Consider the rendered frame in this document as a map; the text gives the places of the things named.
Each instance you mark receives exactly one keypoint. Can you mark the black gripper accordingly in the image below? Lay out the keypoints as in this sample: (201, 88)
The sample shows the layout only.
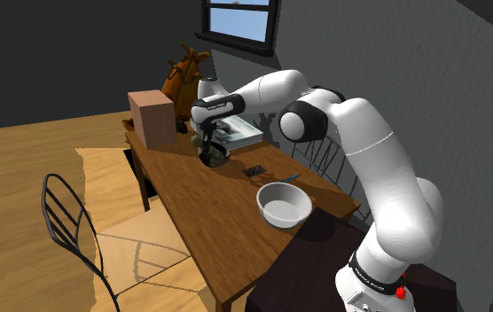
(207, 134)

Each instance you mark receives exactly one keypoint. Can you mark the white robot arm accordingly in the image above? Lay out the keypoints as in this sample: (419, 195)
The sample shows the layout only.
(372, 164)

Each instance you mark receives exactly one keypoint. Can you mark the dark olive bowl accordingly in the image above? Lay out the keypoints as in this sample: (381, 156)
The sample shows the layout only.
(220, 156)

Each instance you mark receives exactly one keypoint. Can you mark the grey white book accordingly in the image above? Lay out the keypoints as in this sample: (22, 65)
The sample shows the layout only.
(240, 131)

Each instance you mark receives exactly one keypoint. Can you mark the pink brown box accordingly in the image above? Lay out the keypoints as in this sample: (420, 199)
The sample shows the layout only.
(153, 119)

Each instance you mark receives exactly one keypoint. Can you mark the orange brown figure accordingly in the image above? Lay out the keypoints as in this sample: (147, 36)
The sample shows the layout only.
(181, 82)

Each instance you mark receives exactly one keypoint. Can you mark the small black flat card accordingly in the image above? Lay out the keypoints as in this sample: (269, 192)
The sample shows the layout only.
(254, 171)

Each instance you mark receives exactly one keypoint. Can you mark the brown wooden table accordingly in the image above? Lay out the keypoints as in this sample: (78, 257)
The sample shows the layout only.
(212, 207)

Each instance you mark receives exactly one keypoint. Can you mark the blue pen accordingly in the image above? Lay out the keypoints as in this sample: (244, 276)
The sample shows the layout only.
(290, 178)

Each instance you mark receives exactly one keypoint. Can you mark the white bowl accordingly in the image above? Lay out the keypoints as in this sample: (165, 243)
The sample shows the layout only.
(284, 211)

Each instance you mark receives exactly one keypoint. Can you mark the black framed window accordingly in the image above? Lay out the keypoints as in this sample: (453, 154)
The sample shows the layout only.
(240, 21)

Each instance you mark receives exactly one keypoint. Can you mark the dark robot stand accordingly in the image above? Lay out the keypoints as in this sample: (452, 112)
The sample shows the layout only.
(307, 268)

